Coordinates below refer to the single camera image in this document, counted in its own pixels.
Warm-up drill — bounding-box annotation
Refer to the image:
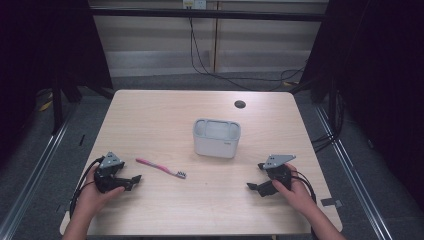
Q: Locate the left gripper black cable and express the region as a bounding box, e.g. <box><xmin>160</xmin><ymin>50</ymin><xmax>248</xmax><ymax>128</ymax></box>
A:
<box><xmin>69</xmin><ymin>155</ymin><xmax>106</xmax><ymax>219</ymax></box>

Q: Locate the black floor cable bundle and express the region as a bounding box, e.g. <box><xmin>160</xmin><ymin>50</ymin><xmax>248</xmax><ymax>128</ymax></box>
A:
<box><xmin>310</xmin><ymin>89</ymin><xmax>346</xmax><ymax>154</ymax></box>

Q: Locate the grey toothbrush holder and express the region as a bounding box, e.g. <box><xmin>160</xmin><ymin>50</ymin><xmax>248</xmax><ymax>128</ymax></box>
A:
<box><xmin>192</xmin><ymin>118</ymin><xmax>242</xmax><ymax>159</ymax></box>

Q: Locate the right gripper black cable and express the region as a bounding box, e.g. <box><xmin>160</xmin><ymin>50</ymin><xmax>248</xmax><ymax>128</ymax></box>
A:
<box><xmin>289</xmin><ymin>169</ymin><xmax>318</xmax><ymax>204</ymax></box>

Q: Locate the grey tape piece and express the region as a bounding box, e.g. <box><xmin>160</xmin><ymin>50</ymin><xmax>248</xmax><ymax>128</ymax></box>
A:
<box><xmin>320</xmin><ymin>197</ymin><xmax>343</xmax><ymax>208</ymax></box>

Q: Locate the metal floor rail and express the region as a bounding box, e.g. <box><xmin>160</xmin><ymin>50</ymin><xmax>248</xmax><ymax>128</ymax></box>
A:
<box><xmin>0</xmin><ymin>114</ymin><xmax>76</xmax><ymax>240</ymax></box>
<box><xmin>313</xmin><ymin>105</ymin><xmax>394</xmax><ymax>240</ymax></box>

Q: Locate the black wall cable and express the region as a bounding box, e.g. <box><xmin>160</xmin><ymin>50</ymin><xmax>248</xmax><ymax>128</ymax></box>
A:
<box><xmin>188</xmin><ymin>16</ymin><xmax>306</xmax><ymax>92</ymax></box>

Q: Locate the yellow floor tape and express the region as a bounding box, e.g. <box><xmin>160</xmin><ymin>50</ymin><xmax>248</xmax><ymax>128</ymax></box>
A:
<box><xmin>37</xmin><ymin>92</ymin><xmax>54</xmax><ymax>113</ymax></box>

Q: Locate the person's right hand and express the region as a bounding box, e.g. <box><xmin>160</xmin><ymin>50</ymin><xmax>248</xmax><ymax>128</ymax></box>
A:
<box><xmin>271</xmin><ymin>162</ymin><xmax>317</xmax><ymax>217</ymax></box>

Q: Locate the black curtain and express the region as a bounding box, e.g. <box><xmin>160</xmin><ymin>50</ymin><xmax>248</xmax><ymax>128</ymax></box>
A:
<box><xmin>299</xmin><ymin>0</ymin><xmax>424</xmax><ymax>204</ymax></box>
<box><xmin>0</xmin><ymin>0</ymin><xmax>114</xmax><ymax>168</ymax></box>

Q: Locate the white wall socket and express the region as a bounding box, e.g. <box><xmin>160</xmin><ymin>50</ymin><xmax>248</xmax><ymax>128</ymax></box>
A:
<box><xmin>182</xmin><ymin>0</ymin><xmax>208</xmax><ymax>10</ymax></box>

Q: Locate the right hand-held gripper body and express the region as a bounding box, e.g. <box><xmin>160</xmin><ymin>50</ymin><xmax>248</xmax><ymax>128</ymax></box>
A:
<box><xmin>257</xmin><ymin>153</ymin><xmax>297</xmax><ymax>198</ymax></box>

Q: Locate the person's left hand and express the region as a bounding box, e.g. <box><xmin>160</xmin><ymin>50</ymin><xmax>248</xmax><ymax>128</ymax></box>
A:
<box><xmin>73</xmin><ymin>170</ymin><xmax>126</xmax><ymax>218</ymax></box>

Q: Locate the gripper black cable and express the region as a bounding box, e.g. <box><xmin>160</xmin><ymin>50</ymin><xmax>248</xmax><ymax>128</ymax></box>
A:
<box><xmin>69</xmin><ymin>155</ymin><xmax>106</xmax><ymax>219</ymax></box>
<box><xmin>289</xmin><ymin>169</ymin><xmax>318</xmax><ymax>204</ymax></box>

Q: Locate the black horizontal metal bar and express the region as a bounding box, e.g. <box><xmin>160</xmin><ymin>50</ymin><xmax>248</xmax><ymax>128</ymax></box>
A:
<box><xmin>89</xmin><ymin>8</ymin><xmax>326</xmax><ymax>23</ymax></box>

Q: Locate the pink toothbrush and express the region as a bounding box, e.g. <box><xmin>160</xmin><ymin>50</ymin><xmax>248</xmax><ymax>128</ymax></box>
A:
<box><xmin>135</xmin><ymin>157</ymin><xmax>188</xmax><ymax>180</ymax></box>

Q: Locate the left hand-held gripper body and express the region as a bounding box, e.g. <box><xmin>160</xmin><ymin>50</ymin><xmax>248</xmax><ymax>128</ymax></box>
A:
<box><xmin>93</xmin><ymin>151</ymin><xmax>134</xmax><ymax>194</ymax></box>

